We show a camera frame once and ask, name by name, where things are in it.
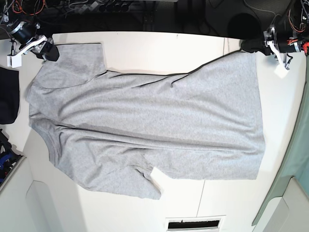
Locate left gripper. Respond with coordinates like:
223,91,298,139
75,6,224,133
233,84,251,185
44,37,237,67
240,25,309,56

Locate grey t-shirt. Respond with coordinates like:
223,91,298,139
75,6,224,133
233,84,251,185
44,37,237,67
27,43,265,200

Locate blue and black clutter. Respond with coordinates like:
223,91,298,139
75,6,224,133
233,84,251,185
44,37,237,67
0,129,23,185

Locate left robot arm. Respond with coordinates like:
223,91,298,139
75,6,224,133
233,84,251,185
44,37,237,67
241,0,309,59

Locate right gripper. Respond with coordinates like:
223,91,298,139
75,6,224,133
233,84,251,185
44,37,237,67
9,21,59,61

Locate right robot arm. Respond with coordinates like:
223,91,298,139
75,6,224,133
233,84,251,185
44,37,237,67
0,0,59,68

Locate grey cables on floor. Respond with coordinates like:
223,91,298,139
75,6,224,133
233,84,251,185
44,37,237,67
207,0,290,29

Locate dark navy cloth pile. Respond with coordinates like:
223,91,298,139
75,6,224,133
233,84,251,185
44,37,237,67
0,67,20,125

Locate black round floor object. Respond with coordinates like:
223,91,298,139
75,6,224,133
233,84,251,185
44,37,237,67
227,13,262,40

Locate white slotted vent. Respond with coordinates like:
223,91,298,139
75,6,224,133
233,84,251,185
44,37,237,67
165,216,226,232

